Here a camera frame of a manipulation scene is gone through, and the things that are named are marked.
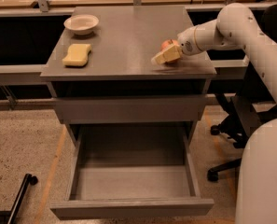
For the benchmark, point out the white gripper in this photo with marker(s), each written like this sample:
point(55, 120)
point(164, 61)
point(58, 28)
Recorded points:
point(186, 42)

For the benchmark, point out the red apple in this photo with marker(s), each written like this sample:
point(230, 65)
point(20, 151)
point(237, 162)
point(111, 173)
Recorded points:
point(170, 51)

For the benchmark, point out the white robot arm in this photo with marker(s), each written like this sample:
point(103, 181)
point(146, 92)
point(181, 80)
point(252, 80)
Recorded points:
point(257, 187)

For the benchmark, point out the closed grey top drawer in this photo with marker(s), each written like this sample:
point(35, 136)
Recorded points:
point(130, 109)

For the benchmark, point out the grey drawer cabinet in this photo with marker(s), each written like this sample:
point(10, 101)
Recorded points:
point(119, 64)

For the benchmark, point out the open grey middle drawer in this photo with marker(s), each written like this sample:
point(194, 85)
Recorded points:
point(132, 170)

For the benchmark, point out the black office chair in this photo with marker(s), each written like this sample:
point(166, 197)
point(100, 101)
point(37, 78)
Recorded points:
point(255, 102)

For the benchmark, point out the white ceramic bowl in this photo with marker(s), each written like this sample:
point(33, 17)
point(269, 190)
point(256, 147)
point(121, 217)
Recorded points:
point(81, 24)

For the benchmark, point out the yellow sponge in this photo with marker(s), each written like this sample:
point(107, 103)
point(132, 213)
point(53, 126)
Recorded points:
point(77, 55)

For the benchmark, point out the black stand leg with wheel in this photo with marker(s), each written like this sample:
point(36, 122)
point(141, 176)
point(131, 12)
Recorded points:
point(9, 217)

